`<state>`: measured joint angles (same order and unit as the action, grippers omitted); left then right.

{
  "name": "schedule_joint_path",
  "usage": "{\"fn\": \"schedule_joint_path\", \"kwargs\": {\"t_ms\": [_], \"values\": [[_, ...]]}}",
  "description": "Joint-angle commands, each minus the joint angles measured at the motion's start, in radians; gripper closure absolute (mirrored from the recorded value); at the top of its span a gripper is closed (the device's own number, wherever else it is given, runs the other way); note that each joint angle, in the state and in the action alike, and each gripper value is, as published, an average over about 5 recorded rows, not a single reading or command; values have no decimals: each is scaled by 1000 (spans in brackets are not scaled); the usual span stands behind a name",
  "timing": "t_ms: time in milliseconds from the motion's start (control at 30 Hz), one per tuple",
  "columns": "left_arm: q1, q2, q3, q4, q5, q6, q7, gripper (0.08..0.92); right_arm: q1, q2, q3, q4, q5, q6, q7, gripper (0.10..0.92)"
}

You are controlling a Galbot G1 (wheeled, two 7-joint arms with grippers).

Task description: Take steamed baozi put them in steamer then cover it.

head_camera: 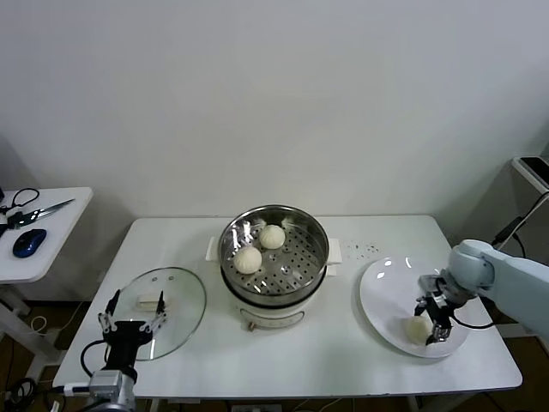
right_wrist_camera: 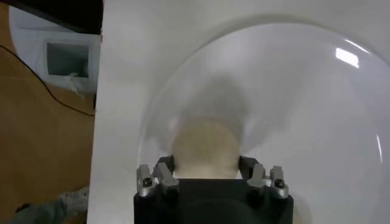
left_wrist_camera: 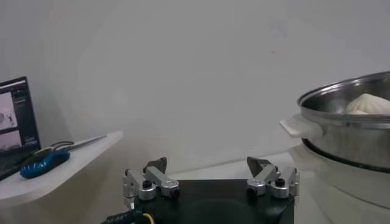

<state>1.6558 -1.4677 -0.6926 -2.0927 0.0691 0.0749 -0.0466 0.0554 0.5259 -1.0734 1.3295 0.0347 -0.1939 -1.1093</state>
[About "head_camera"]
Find perforated steel steamer basket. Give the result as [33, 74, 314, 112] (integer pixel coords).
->
[207, 204, 343, 297]

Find white round plate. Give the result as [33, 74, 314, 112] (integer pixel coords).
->
[359, 256, 469, 359]

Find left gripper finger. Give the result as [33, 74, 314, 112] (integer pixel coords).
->
[138, 290, 169, 335]
[97, 289, 121, 335]

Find thin black cord loop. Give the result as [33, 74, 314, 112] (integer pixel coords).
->
[0, 188, 40, 237]

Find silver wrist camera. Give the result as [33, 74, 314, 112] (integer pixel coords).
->
[51, 371, 124, 397]
[418, 274, 443, 295]

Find blue computer mouse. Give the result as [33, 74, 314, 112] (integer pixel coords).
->
[11, 228, 47, 258]

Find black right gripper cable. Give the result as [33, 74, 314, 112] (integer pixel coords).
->
[449, 295, 497, 330]

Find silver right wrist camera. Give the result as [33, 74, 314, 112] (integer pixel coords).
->
[418, 274, 443, 295]

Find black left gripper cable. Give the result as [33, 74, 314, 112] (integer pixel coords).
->
[81, 338, 109, 375]

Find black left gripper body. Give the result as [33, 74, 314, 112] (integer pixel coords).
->
[103, 319, 155, 374]

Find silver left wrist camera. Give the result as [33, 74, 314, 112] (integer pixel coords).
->
[51, 371, 124, 397]

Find black handled scissors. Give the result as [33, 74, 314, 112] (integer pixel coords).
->
[6, 198, 76, 228]

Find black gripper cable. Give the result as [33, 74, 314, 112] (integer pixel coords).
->
[81, 338, 109, 375]
[449, 295, 497, 330]

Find white steamed baozi bun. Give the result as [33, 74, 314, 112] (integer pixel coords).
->
[233, 247, 263, 276]
[405, 316, 432, 346]
[259, 224, 287, 251]

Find round glass pot lid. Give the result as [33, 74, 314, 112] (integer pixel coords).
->
[106, 266, 208, 361]

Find small white side table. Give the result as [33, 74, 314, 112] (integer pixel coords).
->
[0, 186, 94, 366]

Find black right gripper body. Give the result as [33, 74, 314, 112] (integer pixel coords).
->
[427, 291, 462, 330]

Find thin white floor cable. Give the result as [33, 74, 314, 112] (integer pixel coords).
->
[28, 300, 87, 336]

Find white metal rack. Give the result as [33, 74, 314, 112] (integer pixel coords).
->
[497, 156, 549, 340]

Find white electric cooker pot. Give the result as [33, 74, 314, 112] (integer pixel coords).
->
[220, 262, 336, 333]

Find black floor cables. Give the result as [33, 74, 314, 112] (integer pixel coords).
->
[0, 377, 42, 412]

